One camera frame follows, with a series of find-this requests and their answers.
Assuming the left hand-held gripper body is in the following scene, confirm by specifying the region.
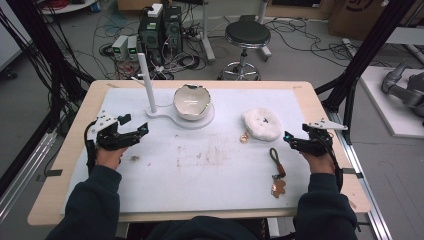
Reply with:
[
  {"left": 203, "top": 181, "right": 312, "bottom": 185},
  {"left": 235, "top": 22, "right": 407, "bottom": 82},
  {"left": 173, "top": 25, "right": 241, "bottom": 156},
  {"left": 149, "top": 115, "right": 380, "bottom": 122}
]
[{"left": 94, "top": 111, "right": 141, "bottom": 151}]

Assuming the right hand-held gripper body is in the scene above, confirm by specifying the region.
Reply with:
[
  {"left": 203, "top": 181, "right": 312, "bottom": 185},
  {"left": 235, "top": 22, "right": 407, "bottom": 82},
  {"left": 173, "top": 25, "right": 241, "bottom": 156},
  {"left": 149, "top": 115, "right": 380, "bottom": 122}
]
[{"left": 289, "top": 118, "right": 349, "bottom": 158}]

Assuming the person's left hand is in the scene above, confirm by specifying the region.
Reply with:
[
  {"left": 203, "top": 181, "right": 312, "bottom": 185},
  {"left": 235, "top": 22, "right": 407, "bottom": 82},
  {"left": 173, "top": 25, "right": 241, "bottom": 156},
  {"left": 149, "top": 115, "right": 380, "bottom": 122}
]
[{"left": 95, "top": 146, "right": 128, "bottom": 171}]

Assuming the person's right hand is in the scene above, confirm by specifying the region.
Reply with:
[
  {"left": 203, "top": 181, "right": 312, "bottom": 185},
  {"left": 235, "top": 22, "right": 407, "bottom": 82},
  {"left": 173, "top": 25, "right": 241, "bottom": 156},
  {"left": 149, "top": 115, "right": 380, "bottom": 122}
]
[{"left": 299, "top": 151, "right": 336, "bottom": 175}]

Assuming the white stand with pole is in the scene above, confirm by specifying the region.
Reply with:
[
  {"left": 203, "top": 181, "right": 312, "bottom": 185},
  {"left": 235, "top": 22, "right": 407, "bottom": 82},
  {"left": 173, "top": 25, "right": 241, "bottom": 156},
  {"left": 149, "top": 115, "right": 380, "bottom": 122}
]
[{"left": 130, "top": 52, "right": 216, "bottom": 131}]

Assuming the black tape strip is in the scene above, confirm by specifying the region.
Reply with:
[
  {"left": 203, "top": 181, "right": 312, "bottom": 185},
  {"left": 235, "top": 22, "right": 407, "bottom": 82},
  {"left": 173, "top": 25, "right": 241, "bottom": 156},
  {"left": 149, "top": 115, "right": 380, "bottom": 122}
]
[
  {"left": 341, "top": 167, "right": 365, "bottom": 180},
  {"left": 35, "top": 168, "right": 64, "bottom": 183}
]

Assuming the white eggshell-shaped bowl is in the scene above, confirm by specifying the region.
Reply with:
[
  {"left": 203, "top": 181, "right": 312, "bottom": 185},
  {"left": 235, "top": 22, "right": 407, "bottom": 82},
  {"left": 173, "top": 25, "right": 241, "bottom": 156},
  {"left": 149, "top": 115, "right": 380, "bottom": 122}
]
[{"left": 172, "top": 83, "right": 213, "bottom": 122}]

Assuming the grey power supply unit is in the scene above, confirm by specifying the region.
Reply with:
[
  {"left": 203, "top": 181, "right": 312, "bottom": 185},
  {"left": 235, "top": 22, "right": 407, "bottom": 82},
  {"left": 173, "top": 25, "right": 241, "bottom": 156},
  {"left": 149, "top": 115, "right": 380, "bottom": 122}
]
[
  {"left": 111, "top": 34, "right": 130, "bottom": 62},
  {"left": 127, "top": 35, "right": 140, "bottom": 63}
]

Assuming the white base board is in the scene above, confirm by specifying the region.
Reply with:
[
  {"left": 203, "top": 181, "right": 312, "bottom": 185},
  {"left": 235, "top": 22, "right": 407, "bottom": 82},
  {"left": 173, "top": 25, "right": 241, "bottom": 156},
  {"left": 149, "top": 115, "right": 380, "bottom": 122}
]
[{"left": 359, "top": 65, "right": 424, "bottom": 140}]

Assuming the white table mat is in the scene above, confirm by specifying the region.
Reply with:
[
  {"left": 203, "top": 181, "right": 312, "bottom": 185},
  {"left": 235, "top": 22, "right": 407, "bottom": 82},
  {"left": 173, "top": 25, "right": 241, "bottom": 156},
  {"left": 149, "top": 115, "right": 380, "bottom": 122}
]
[{"left": 59, "top": 87, "right": 313, "bottom": 215}]

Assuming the black computer tower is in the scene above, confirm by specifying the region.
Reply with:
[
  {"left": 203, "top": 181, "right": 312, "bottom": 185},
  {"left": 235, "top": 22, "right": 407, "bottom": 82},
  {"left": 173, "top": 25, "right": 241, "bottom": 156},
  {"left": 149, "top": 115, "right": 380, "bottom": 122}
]
[
  {"left": 162, "top": 5, "right": 184, "bottom": 55},
  {"left": 137, "top": 13, "right": 165, "bottom": 67}
]

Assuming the black round stool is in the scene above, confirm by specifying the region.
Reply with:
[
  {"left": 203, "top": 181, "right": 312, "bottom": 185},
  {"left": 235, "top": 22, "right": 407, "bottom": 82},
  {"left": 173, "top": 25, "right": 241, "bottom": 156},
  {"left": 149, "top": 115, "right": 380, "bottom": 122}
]
[{"left": 218, "top": 19, "right": 272, "bottom": 82}]

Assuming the white power strip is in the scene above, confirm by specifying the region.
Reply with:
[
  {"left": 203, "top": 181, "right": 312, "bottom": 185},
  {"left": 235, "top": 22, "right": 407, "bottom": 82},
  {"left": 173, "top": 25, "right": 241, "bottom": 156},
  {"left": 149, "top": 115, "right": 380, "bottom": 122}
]
[{"left": 146, "top": 2, "right": 164, "bottom": 19}]

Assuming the white metal stand leg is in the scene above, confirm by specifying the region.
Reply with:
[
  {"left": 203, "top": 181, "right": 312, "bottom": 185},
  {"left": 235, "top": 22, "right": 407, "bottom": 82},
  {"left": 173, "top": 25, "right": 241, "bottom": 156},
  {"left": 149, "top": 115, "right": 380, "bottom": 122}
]
[{"left": 199, "top": 0, "right": 217, "bottom": 65}]

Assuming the person's dark clothed body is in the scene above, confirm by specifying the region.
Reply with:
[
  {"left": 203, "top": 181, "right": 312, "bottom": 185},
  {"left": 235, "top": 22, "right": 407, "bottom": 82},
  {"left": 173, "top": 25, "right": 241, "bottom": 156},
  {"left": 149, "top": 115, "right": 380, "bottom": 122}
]
[{"left": 126, "top": 215, "right": 268, "bottom": 240}]

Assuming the brown cardboard box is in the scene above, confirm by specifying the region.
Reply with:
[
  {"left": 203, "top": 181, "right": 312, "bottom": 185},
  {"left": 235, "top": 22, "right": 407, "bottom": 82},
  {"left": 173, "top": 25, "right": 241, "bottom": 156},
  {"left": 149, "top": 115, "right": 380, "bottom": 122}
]
[{"left": 327, "top": 0, "right": 424, "bottom": 42}]

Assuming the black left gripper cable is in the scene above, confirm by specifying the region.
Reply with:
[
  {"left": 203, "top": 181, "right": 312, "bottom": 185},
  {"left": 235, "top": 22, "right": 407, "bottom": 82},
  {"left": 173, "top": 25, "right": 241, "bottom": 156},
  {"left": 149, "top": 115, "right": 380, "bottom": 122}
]
[{"left": 83, "top": 120, "right": 98, "bottom": 177}]

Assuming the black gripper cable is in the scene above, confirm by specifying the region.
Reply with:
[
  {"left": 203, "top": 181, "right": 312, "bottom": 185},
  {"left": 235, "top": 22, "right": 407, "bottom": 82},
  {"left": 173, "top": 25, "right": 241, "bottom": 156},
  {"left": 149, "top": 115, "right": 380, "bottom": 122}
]
[
  {"left": 83, "top": 120, "right": 98, "bottom": 177},
  {"left": 318, "top": 132, "right": 345, "bottom": 194}
]

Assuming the white fluffy keychain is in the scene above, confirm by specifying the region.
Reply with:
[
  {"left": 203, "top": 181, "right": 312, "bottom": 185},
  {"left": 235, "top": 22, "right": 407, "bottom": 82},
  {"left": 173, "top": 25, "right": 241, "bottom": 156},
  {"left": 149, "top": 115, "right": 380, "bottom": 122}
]
[{"left": 239, "top": 107, "right": 284, "bottom": 145}]

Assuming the brown strap bear keychain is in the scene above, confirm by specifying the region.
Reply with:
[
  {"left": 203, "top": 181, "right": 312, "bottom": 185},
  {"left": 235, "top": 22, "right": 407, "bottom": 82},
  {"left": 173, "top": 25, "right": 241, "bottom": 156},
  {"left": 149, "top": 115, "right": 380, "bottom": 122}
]
[{"left": 268, "top": 147, "right": 288, "bottom": 200}]

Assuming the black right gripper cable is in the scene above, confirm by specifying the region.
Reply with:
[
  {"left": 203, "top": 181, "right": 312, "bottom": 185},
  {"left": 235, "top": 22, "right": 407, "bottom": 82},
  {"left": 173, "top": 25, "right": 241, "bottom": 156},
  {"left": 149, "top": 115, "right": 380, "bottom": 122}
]
[{"left": 318, "top": 132, "right": 345, "bottom": 194}]

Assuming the aluminium rail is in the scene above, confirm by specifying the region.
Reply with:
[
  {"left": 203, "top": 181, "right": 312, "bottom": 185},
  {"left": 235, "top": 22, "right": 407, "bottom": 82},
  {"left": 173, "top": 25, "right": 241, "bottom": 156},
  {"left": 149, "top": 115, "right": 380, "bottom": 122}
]
[
  {"left": 0, "top": 130, "right": 58, "bottom": 223},
  {"left": 324, "top": 109, "right": 395, "bottom": 240}
]

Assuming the tangle of floor cables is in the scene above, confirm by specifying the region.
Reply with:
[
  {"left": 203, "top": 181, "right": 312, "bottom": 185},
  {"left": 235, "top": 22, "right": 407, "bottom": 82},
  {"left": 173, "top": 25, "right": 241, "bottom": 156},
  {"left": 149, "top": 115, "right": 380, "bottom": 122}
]
[{"left": 266, "top": 17, "right": 394, "bottom": 69}]

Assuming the black frame post with cables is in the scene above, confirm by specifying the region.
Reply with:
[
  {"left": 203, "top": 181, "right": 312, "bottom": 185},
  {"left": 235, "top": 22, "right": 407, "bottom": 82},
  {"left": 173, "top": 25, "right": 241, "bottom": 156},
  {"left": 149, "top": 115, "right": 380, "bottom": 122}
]
[{"left": 0, "top": 0, "right": 96, "bottom": 134}]

